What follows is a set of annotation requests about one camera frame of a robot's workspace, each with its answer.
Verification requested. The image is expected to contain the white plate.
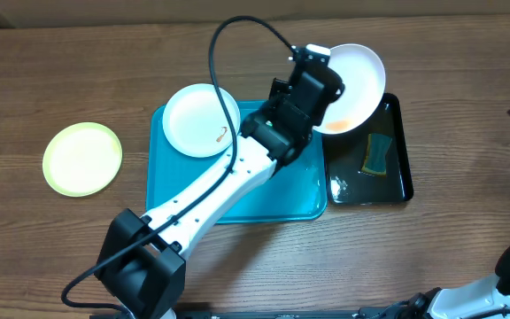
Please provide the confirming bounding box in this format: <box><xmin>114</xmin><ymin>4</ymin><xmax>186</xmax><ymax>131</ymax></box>
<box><xmin>313</xmin><ymin>43</ymin><xmax>386</xmax><ymax>135</ymax></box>
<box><xmin>162</xmin><ymin>83</ymin><xmax>241</xmax><ymax>158</ymax></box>

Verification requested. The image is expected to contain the green yellow sponge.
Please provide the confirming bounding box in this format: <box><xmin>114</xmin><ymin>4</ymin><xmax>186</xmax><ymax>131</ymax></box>
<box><xmin>360</xmin><ymin>133</ymin><xmax>392</xmax><ymax>176</ymax></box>

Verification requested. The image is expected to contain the light green plate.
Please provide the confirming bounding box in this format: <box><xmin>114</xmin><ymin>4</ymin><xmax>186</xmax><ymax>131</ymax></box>
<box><xmin>42</xmin><ymin>122</ymin><xmax>123</xmax><ymax>198</ymax></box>

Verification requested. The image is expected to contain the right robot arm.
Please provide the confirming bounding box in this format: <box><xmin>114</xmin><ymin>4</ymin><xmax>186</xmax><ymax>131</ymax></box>
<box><xmin>394</xmin><ymin>246</ymin><xmax>510</xmax><ymax>319</ymax></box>

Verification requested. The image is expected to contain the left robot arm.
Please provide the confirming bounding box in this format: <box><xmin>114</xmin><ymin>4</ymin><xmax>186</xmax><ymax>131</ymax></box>
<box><xmin>95</xmin><ymin>44</ymin><xmax>344</xmax><ymax>318</ymax></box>

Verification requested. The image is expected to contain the black water tray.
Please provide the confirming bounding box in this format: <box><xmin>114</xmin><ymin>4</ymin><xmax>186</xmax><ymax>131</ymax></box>
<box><xmin>322</xmin><ymin>93</ymin><xmax>413</xmax><ymax>206</ymax></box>

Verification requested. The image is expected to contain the teal plastic serving tray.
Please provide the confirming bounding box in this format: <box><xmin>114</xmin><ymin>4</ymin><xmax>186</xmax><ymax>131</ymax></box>
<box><xmin>145</xmin><ymin>107</ymin><xmax>328</xmax><ymax>224</ymax></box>

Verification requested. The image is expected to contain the orange food scrap lower plate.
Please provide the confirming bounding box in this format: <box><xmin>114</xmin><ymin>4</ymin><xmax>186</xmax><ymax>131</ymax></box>
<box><xmin>326</xmin><ymin>120</ymin><xmax>352</xmax><ymax>134</ymax></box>

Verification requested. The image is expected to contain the brown food scrap upper plate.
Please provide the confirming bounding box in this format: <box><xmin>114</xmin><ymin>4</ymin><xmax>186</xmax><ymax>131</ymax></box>
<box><xmin>216</xmin><ymin>126</ymin><xmax>228</xmax><ymax>144</ymax></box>

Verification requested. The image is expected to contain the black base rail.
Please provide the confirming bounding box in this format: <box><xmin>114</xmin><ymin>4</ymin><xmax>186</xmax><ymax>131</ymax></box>
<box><xmin>89</xmin><ymin>306</ymin><xmax>484</xmax><ymax>319</ymax></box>

